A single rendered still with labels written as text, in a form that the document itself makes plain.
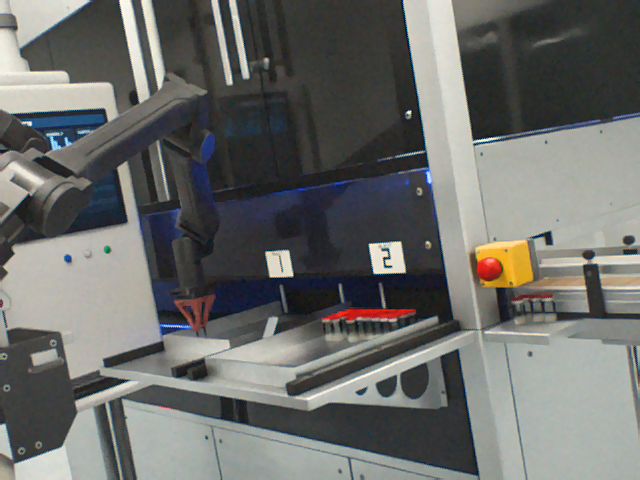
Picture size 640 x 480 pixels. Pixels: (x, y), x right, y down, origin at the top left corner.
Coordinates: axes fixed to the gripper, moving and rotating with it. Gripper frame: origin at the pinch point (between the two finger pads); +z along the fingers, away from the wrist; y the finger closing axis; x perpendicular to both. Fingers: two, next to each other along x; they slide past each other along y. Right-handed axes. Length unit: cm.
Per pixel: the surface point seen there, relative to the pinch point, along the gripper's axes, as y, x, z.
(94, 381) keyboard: -11.4, 24.6, 9.5
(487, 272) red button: -2, -69, -7
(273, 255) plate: 17.0, -10.6, -12.4
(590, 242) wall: 513, 59, 46
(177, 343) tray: -6.3, 1.3, 2.4
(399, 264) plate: 7.3, -47.8, -8.7
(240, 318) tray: 15.8, 1.4, 1.7
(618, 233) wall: 507, 37, 41
